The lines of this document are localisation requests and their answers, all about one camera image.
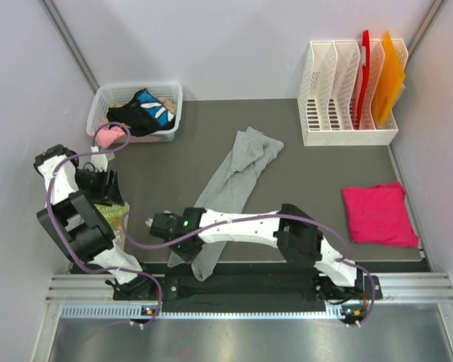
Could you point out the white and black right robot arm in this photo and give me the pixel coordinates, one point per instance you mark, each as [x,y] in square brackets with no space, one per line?
[199,236]

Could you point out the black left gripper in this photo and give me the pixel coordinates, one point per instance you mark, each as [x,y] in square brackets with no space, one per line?
[107,194]

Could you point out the white plastic laundry basket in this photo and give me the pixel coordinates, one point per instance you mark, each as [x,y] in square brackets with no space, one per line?
[120,93]

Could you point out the orange plastic folder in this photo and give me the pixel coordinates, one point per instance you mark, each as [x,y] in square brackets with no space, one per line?
[391,79]

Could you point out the green children's book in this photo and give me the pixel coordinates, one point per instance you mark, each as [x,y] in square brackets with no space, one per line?
[117,217]

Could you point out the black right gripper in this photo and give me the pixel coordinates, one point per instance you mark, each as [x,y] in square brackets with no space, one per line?
[188,256]

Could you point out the folded magenta t shirt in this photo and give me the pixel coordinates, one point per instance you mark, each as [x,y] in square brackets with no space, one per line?
[378,215]

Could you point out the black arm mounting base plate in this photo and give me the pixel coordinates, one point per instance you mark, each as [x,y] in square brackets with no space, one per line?
[253,284]

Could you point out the red plastic folder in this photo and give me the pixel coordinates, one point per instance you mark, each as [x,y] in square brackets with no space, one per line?
[362,78]

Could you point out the aluminium frame rail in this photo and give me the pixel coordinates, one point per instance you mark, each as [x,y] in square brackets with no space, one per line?
[88,296]

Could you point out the white file organiser rack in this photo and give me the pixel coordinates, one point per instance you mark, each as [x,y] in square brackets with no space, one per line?
[325,98]

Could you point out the grey t shirt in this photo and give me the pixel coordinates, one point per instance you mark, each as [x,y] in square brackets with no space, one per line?
[229,189]

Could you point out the black and blue t shirt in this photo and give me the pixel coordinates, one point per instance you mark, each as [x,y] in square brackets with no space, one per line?
[143,96]

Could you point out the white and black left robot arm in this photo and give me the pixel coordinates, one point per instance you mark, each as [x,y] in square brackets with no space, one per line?
[73,220]

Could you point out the light pink t shirt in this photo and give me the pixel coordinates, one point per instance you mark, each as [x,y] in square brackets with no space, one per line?
[105,137]

